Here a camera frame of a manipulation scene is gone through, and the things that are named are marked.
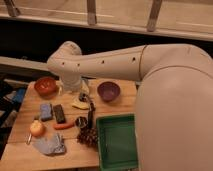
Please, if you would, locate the red bowl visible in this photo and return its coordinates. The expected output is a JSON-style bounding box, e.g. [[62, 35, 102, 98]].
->
[[34, 77, 57, 97]]

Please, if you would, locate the dark brown block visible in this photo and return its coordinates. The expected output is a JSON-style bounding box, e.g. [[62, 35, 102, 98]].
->
[[53, 104, 66, 124]]

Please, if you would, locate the small round dark tin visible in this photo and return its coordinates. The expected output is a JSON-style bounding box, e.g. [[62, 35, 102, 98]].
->
[[75, 116, 87, 128]]

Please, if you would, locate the yellow banana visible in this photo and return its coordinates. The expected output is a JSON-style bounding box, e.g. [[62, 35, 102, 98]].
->
[[71, 100, 89, 110]]

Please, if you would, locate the purple bowl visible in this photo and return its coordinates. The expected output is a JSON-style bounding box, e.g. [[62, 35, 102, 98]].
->
[[97, 81, 120, 102]]

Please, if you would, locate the dark grape bunch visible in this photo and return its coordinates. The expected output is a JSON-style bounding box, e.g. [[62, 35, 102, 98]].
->
[[77, 128, 98, 148]]

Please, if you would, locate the black handled utensil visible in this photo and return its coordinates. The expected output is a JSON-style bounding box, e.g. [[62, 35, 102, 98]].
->
[[79, 93, 96, 129]]

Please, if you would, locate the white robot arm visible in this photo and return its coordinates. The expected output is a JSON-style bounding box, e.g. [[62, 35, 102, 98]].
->
[[47, 41, 213, 171]]

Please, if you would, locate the green plastic tray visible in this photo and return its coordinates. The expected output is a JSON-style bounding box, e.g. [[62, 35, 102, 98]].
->
[[96, 114, 138, 171]]

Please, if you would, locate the blue sponge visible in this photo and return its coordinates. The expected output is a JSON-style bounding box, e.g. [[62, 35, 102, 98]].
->
[[40, 103, 53, 121]]

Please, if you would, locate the orange carrot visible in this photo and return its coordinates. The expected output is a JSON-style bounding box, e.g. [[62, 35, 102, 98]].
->
[[53, 122, 74, 130]]

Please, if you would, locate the grey crumpled cloth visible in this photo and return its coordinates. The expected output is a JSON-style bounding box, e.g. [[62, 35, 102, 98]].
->
[[33, 133, 66, 156]]

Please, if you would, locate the yellow red apple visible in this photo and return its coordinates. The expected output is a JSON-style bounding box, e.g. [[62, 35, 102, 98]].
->
[[30, 120, 45, 137]]

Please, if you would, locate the small silver utensil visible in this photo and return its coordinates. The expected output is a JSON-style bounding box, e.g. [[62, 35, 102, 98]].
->
[[26, 133, 32, 145]]

